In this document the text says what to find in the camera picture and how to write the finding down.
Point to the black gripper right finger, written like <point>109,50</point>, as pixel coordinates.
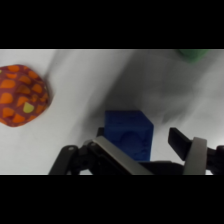
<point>196,156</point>

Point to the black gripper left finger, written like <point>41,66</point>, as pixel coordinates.
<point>110,151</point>

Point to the blue cube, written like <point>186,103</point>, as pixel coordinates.
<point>131,128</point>

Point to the green block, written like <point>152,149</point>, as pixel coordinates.
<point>192,55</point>

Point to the red orange patterned ball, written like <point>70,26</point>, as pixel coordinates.
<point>21,96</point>

